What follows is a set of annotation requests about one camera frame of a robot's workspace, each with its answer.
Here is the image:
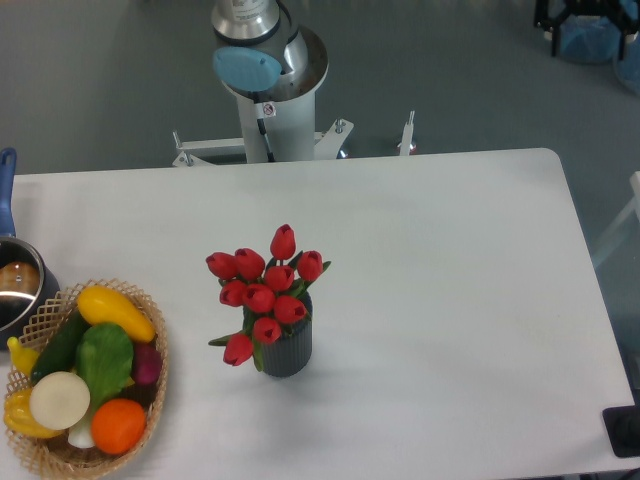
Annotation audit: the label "orange fruit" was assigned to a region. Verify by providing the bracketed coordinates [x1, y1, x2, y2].
[91, 398, 146, 455]

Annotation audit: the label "white frame at right edge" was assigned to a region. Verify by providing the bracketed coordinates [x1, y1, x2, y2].
[591, 171, 639, 269]

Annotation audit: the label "yellow bell pepper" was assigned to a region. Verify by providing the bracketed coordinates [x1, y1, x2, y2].
[4, 388, 64, 439]

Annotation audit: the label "yellow squash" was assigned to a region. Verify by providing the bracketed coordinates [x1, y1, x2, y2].
[76, 285, 156, 343]

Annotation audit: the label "woven wicker basket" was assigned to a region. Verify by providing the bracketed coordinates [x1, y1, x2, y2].
[5, 279, 169, 479]

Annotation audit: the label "white green onion stalk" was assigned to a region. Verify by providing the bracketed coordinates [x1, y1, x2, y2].
[67, 412, 95, 449]

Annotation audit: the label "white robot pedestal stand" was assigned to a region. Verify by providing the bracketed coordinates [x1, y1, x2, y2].
[171, 94, 417, 168]

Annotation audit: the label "blue handled saucepan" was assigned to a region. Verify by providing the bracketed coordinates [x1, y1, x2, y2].
[1, 147, 59, 351]

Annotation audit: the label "red tulip bouquet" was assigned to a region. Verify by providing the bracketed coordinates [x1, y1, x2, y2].
[206, 224, 331, 378]

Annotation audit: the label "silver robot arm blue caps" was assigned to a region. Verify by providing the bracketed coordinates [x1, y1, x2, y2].
[211, 1, 639, 102]

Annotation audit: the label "blue plastic bag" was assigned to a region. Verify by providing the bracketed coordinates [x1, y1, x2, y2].
[540, 1, 639, 95]

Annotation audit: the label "purple red onion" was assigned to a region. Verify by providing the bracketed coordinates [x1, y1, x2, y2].
[131, 343, 163, 386]

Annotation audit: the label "white round radish slice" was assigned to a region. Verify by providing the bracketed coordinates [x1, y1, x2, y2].
[29, 371, 90, 430]

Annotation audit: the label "dark grey ribbed vase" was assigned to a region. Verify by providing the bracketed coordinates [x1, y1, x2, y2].
[241, 288, 313, 378]

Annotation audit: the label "green lettuce leaf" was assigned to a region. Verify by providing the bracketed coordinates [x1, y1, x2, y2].
[76, 323, 134, 413]

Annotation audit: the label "black device at table edge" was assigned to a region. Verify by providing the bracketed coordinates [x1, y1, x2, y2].
[602, 406, 639, 458]

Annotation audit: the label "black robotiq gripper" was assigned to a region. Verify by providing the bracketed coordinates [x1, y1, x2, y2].
[533, 0, 639, 61]

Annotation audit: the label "dark green cucumber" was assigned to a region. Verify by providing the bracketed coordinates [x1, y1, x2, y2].
[30, 310, 89, 385]

